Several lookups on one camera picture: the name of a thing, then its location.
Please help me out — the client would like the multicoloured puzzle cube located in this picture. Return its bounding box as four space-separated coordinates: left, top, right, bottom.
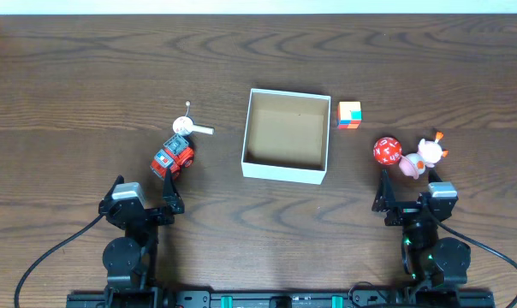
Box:
337 101 362 129

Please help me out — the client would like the pig face rattle drum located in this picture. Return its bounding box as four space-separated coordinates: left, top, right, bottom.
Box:
172 101 215 136

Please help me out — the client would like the red ball with letters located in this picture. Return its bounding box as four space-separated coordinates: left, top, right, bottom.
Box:
373 137 402 166

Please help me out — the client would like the red toy truck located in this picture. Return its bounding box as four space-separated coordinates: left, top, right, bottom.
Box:
151 133 194 180

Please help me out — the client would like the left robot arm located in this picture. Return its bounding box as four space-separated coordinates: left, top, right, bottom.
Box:
98 172 185 307

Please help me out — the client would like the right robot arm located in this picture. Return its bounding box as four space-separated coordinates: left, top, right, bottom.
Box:
371 169 471 307

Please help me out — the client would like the pink pig toy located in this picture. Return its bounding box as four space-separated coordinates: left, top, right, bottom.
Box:
399 132 448 180

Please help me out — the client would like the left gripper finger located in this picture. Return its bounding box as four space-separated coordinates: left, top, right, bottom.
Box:
102 175 125 204
162 169 185 214

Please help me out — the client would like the white cardboard box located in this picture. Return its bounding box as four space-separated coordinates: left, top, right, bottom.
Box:
241 88 330 185

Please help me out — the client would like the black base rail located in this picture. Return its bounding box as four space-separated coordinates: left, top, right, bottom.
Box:
66 287 496 308

